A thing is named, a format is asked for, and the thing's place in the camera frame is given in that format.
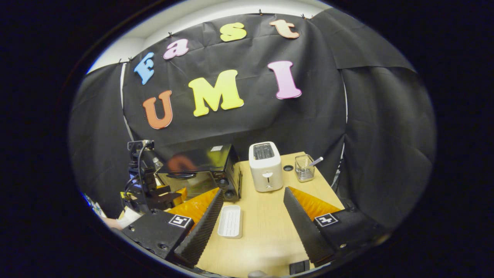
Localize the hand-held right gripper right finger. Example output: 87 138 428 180
283 186 387 268

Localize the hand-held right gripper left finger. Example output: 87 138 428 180
122 188 225 269

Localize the black electric oven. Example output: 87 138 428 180
156 144 244 202

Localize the white plastic tray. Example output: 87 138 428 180
217 205 244 239

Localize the white toaster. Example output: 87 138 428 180
248 141 284 193

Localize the black backdrop cloth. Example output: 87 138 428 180
69 8 437 228

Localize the wire mesh basket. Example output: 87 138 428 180
294 154 315 183

